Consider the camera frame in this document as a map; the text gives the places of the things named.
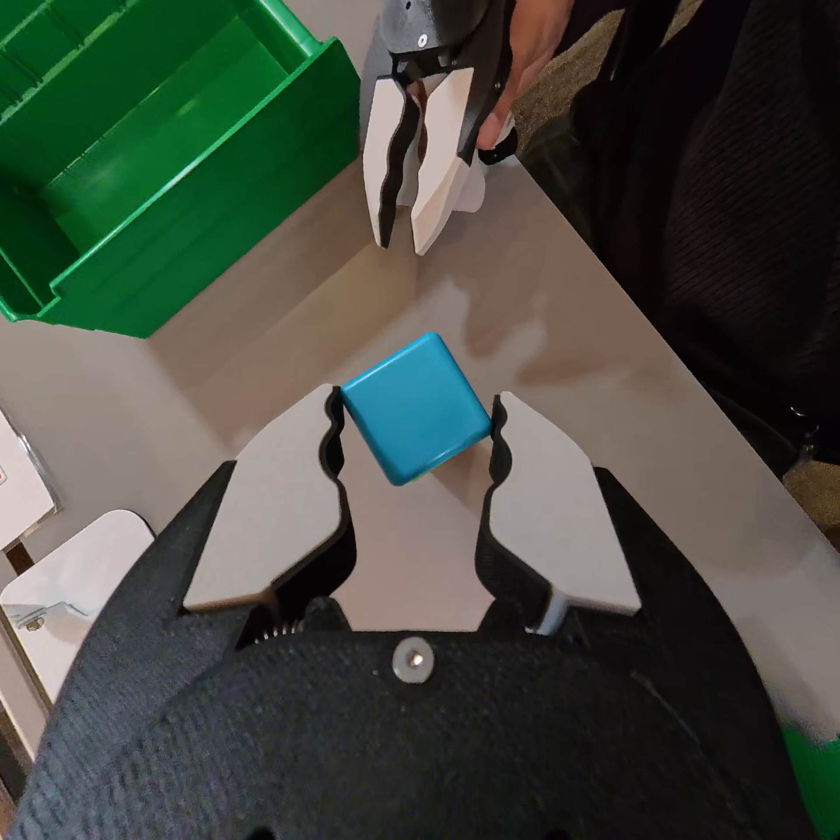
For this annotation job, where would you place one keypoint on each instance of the person's dark clothed body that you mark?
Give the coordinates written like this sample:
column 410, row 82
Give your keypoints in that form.
column 722, row 197

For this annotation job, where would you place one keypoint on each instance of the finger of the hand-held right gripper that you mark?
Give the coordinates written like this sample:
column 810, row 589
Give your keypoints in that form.
column 443, row 144
column 380, row 144

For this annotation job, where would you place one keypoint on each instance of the laminated paper sheet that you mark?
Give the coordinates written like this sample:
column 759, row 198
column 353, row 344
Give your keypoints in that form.
column 19, row 485

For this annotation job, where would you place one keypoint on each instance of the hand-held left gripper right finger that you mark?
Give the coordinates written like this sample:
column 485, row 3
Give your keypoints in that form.
column 558, row 531

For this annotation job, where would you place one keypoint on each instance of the green plastic bin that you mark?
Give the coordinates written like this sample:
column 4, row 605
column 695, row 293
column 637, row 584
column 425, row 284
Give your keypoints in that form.
column 817, row 787
column 164, row 164

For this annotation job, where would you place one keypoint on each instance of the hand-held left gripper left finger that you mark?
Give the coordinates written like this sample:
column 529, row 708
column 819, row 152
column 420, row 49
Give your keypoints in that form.
column 275, row 525

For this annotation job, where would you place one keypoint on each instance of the person's right hand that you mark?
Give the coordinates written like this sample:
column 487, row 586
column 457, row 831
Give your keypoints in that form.
column 538, row 39

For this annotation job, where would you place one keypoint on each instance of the document stand with white base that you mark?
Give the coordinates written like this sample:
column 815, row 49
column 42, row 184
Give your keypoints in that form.
column 72, row 571

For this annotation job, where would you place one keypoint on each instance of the blue cube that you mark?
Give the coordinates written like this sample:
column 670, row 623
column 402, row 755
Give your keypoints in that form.
column 417, row 407

